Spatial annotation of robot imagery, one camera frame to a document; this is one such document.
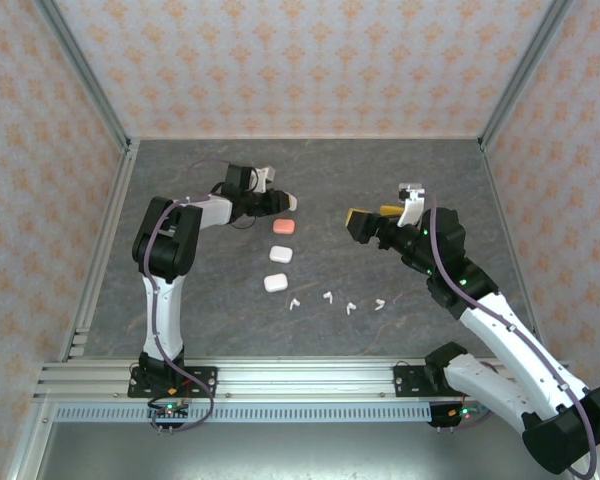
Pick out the small circuit board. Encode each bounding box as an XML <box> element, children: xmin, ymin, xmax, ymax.
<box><xmin>427</xmin><ymin>399</ymin><xmax>494</xmax><ymax>430</ymax></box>
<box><xmin>147</xmin><ymin>398</ymin><xmax>191</xmax><ymax>424</ymax></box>

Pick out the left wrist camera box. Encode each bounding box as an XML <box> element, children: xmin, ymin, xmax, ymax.
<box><xmin>224</xmin><ymin>163</ymin><xmax>277</xmax><ymax>195</ymax></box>

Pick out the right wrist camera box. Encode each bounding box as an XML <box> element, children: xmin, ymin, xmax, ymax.
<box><xmin>397</xmin><ymin>182</ymin><xmax>427</xmax><ymax>227</ymax></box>

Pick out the grey slotted cable duct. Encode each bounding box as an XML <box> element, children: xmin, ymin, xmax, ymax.
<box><xmin>54</xmin><ymin>403</ymin><xmax>434</xmax><ymax>424</ymax></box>

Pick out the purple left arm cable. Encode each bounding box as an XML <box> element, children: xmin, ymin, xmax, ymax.
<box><xmin>142</xmin><ymin>158</ymin><xmax>216</xmax><ymax>435</ymax></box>

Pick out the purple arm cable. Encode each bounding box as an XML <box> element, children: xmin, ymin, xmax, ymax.
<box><xmin>427</xmin><ymin>204</ymin><xmax>600</xmax><ymax>480</ymax></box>
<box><xmin>142</xmin><ymin>158</ymin><xmax>216</xmax><ymax>435</ymax></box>

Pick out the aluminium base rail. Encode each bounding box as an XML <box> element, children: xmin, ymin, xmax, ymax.
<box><xmin>32</xmin><ymin>355</ymin><xmax>571</xmax><ymax>405</ymax></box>

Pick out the aluminium corner post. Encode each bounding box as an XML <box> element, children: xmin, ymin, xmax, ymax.
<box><xmin>477</xmin><ymin>0</ymin><xmax>579</xmax><ymax>151</ymax></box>
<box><xmin>32</xmin><ymin>0</ymin><xmax>140</xmax><ymax>156</ymax></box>

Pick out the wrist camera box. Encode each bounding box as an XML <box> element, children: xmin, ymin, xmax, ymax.
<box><xmin>397</xmin><ymin>182</ymin><xmax>427</xmax><ymax>227</ymax></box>
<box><xmin>224</xmin><ymin>163</ymin><xmax>277</xmax><ymax>195</ymax></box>

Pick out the aluminium table side rail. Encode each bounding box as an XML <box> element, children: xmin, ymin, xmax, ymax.
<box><xmin>478</xmin><ymin>142</ymin><xmax>544</xmax><ymax>346</ymax></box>
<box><xmin>59</xmin><ymin>139</ymin><xmax>141</xmax><ymax>362</ymax></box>

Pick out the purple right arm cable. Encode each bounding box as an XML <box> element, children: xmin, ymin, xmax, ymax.
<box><xmin>427</xmin><ymin>204</ymin><xmax>600</xmax><ymax>480</ymax></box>

